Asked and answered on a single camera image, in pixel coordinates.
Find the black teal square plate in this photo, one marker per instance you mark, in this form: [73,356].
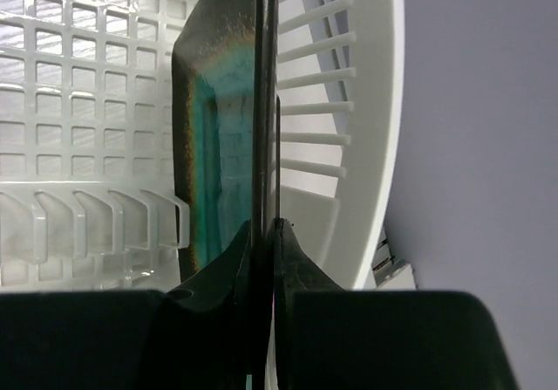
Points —
[225,134]

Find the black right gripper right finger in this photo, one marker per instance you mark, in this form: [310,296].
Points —
[330,338]

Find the aluminium side rail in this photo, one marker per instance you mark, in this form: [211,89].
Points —
[389,271]

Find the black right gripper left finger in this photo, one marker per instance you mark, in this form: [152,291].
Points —
[152,333]

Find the white plastic dish rack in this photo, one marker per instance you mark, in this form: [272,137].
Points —
[87,196]

